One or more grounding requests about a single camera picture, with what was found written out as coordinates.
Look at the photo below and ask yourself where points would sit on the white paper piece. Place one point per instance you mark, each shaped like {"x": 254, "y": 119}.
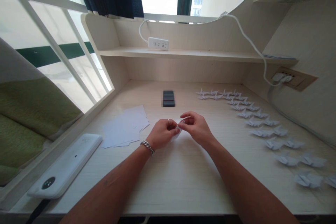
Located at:
{"x": 178, "y": 134}

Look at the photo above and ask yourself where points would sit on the person's left hand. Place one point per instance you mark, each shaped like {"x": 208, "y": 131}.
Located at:
{"x": 160, "y": 134}

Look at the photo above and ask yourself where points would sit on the beige wall socket plate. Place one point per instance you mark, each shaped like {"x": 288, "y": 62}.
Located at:
{"x": 302, "y": 81}

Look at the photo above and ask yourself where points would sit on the pile of white paper sheets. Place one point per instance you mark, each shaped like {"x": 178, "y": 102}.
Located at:
{"x": 123, "y": 127}

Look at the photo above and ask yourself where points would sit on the dark smartphone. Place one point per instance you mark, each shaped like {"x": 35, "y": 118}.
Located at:
{"x": 168, "y": 104}

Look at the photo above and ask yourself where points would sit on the rows of white origami cranes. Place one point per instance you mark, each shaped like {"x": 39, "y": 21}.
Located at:
{"x": 287, "y": 160}

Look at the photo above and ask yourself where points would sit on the white wooden desk hutch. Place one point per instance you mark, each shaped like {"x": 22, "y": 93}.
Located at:
{"x": 183, "y": 53}

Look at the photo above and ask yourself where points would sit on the green and white cushion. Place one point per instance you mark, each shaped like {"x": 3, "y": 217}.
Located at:
{"x": 26, "y": 108}

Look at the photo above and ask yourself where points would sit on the white railing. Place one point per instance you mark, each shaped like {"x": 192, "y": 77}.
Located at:
{"x": 55, "y": 43}

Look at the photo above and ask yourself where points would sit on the white plug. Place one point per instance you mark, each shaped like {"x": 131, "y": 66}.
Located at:
{"x": 288, "y": 77}
{"x": 277, "y": 77}

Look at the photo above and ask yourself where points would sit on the white oblong device round display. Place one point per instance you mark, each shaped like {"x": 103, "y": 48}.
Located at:
{"x": 65, "y": 163}

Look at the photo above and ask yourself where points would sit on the person's right hand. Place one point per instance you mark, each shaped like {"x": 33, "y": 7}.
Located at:
{"x": 200, "y": 129}

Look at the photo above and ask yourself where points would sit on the white power strip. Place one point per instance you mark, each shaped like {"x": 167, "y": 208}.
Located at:
{"x": 158, "y": 43}

